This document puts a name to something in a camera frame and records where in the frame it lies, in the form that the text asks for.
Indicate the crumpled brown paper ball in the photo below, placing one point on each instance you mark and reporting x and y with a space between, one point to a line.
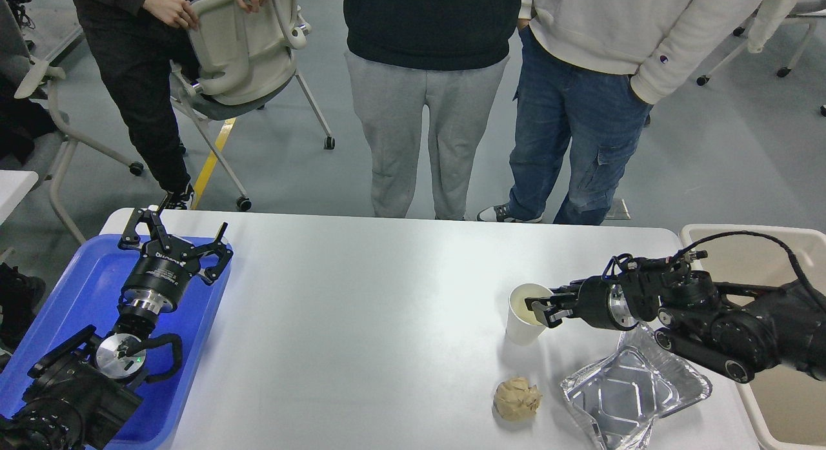
517 400

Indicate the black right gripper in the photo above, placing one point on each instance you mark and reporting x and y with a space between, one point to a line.
596 301

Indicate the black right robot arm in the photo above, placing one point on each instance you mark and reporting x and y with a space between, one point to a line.
733 329

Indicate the person in grey sweatpants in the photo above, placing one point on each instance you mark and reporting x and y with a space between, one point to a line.
407 58

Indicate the blue plastic tray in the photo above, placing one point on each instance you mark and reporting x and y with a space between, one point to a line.
87 294

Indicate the white side table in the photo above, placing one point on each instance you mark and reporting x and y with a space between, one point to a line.
15 185

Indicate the aluminium foil tray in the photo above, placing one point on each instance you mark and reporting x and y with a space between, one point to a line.
616 401

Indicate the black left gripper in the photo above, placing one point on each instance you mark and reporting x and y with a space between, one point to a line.
158 272

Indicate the person in blue jeans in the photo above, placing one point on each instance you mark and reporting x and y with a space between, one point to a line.
590 74

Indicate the person in black clothes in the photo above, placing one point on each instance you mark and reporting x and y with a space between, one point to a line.
134 43

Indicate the grey chair at left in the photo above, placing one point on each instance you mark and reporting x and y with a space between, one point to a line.
34 78

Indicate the beige office chair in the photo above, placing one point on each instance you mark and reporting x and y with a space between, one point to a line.
245 60

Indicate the beige plastic bin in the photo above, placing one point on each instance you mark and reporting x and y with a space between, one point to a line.
786 407

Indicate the white paper cup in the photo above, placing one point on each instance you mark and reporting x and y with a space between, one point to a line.
522 327

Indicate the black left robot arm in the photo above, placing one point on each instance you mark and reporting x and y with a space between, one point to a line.
111 356

